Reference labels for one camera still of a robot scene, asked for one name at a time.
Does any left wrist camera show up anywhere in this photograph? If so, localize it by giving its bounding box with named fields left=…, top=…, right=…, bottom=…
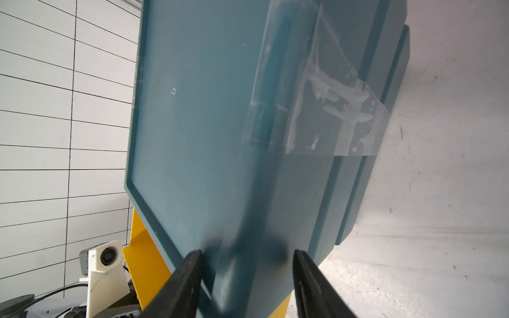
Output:
left=80, top=241, right=130, bottom=317

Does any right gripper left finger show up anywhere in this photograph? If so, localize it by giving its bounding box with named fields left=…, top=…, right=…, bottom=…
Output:
left=138, top=250, right=203, bottom=318

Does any teal drawer cabinet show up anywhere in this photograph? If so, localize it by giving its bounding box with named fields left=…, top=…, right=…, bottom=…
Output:
left=125, top=1, right=410, bottom=317

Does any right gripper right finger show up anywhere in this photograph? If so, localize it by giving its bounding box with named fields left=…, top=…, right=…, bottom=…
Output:
left=292, top=250, right=356, bottom=318

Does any yellow drawer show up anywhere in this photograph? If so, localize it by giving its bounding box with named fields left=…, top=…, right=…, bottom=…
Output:
left=122, top=207, right=292, bottom=318

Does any clear adhesive tape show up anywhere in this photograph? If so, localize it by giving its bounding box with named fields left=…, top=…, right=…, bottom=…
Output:
left=243, top=1, right=389, bottom=156

